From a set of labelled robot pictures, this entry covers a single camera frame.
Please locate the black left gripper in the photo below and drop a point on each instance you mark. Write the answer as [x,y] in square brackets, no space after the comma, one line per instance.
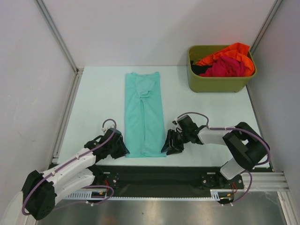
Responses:
[122,151]

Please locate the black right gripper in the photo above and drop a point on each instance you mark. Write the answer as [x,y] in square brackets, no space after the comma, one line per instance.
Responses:
[177,139]

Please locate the teal t shirt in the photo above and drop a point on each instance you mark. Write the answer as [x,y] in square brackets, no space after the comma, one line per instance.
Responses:
[144,119]

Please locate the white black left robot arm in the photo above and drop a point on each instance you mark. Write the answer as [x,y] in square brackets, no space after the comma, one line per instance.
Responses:
[43,190]

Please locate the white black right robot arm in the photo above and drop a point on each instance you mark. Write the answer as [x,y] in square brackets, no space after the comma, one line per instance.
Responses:
[247,148]

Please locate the black garment in bin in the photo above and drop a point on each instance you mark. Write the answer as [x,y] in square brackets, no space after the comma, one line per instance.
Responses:
[198,70]

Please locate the olive green plastic bin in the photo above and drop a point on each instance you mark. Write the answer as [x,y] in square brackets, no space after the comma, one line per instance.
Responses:
[213,84]

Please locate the magenta t shirt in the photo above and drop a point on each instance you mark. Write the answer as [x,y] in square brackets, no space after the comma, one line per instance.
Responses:
[225,67]

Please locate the orange t shirt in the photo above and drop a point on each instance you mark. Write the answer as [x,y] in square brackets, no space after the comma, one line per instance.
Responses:
[236,51]

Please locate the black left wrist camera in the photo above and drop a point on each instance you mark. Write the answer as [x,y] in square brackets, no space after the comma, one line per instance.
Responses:
[116,135]

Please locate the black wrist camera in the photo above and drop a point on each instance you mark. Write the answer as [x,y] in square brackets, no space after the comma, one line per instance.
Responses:
[116,135]
[185,124]

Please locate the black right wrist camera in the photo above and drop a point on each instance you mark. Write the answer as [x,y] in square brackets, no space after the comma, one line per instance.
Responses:
[185,124]

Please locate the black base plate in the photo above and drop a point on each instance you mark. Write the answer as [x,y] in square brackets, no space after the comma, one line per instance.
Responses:
[164,181]

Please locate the white slotted cable duct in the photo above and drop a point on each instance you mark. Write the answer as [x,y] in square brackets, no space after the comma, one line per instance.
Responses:
[98,195]

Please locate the aluminium corner post left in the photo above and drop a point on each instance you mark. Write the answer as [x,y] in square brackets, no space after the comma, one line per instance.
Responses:
[57,36]

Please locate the aluminium corner post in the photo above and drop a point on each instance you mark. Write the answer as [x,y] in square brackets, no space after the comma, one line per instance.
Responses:
[57,36]
[267,22]

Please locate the aluminium front rail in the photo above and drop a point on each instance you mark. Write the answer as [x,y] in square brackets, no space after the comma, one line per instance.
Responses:
[259,181]

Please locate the aluminium corner post right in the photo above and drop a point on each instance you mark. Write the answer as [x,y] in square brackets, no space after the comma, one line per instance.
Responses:
[267,22]

